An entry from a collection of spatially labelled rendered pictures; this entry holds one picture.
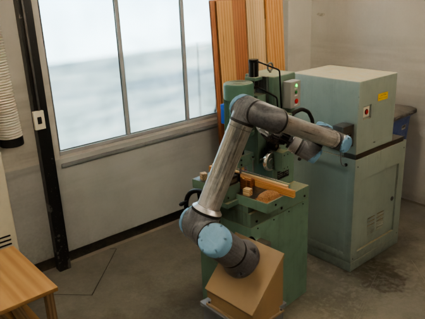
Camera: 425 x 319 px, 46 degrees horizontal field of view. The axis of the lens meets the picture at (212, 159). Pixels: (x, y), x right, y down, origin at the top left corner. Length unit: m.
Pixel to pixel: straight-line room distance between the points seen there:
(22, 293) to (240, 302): 1.20
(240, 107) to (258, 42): 2.55
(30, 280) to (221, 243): 1.25
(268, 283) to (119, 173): 2.14
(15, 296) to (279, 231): 1.55
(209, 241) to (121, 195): 2.08
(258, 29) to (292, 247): 2.23
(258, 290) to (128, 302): 1.47
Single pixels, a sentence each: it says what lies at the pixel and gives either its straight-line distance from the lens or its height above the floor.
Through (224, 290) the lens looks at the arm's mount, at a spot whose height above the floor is 0.67.
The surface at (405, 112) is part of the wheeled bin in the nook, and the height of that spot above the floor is 0.94.
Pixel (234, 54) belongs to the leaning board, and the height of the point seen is 1.45.
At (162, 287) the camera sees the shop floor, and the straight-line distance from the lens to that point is 3.76.
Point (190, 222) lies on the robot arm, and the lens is 2.39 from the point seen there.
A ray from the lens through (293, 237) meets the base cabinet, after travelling 3.31.
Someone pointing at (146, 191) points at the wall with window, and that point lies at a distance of 4.38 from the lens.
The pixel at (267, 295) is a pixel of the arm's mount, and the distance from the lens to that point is 2.39.
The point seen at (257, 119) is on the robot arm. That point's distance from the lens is 2.22.
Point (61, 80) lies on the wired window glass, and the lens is 3.90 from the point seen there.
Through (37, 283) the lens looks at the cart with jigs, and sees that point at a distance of 3.01.
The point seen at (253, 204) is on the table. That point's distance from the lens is 2.84.
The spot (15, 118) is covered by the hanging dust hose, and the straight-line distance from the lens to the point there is 3.54.
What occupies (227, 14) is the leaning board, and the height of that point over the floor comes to 1.79.
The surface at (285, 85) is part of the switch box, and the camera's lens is 3.05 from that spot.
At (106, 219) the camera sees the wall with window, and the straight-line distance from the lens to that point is 4.25.
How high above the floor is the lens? 2.04
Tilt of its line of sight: 19 degrees down
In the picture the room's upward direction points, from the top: 2 degrees counter-clockwise
